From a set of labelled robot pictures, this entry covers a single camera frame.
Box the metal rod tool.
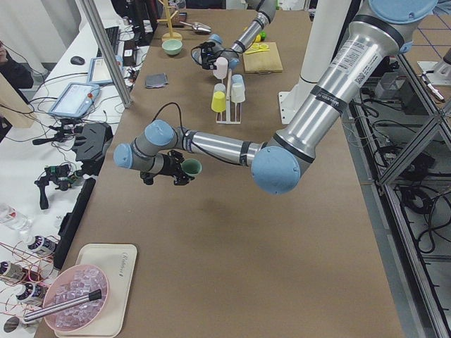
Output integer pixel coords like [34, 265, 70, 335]
[23, 289, 102, 323]

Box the black keyboard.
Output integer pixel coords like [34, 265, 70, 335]
[104, 26, 120, 55]

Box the white wire cup rack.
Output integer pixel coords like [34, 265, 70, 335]
[216, 77, 245, 125]

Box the blue plastic cup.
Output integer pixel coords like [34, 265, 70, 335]
[231, 74, 244, 85]

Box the wooden rack handle bar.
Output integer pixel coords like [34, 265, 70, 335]
[225, 70, 233, 104]

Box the grey plastic cup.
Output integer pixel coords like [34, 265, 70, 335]
[214, 83, 226, 94]

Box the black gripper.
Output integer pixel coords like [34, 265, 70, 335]
[200, 42, 216, 70]
[160, 150, 185, 185]

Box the bamboo cutting board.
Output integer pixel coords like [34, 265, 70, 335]
[242, 42, 283, 73]

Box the yellow plastic knife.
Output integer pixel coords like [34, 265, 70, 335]
[245, 48, 268, 55]

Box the green plastic cup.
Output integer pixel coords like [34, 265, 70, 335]
[181, 158, 203, 177]

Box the white plastic cup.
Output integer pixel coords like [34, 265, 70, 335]
[230, 82, 246, 104]

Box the teach pendant near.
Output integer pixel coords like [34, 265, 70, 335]
[48, 82, 100, 118]

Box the aluminium frame post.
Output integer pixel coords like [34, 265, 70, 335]
[77, 0, 132, 108]

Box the grey folded cloth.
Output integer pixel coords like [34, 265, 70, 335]
[144, 73, 168, 88]

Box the yellow plastic cup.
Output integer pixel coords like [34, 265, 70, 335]
[211, 91, 226, 113]

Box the wooden mug tree stand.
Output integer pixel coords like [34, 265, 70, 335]
[157, 0, 183, 42]

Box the green bowl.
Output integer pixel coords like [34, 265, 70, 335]
[161, 39, 183, 56]

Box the beige plastic tray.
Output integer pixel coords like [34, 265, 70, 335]
[55, 244, 137, 337]

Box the computer mouse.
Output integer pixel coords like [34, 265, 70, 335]
[70, 56, 85, 65]

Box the teach pendant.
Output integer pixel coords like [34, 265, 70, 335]
[87, 57, 113, 85]
[48, 82, 100, 118]

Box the pink bowl of ice cubes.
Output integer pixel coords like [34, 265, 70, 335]
[43, 264, 109, 332]

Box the teach pendant far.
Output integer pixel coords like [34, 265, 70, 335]
[87, 57, 113, 85]

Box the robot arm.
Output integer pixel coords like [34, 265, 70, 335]
[190, 0, 277, 70]
[113, 1, 437, 194]

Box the metal scoop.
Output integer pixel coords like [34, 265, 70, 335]
[180, 21, 211, 35]

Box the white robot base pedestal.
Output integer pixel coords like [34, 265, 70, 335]
[278, 0, 361, 125]

